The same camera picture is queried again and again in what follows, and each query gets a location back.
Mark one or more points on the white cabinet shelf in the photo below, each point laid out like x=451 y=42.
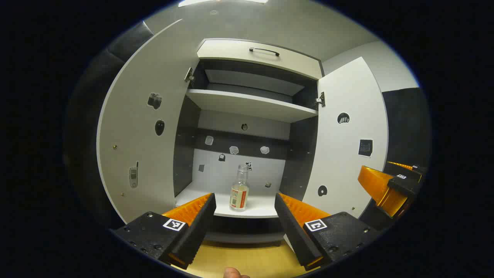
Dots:
x=247 y=104

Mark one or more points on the metal door hinge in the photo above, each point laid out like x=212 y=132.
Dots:
x=320 y=99
x=189 y=74

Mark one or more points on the grey and white cabinet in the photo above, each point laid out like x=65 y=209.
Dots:
x=185 y=154

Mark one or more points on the white door with calendar sticker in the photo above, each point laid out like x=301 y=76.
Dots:
x=339 y=162

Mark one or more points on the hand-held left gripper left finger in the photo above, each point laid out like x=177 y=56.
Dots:
x=197 y=227

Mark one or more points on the white cabinet drawer front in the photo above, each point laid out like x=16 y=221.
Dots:
x=231 y=54

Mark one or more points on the clear glass bottle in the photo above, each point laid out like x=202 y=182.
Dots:
x=239 y=195

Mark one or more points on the white door with phone sticker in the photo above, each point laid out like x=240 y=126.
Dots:
x=135 y=135

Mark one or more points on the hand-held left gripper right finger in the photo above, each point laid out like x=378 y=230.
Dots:
x=293 y=231

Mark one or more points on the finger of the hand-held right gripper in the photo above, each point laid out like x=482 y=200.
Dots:
x=405 y=186
x=409 y=172

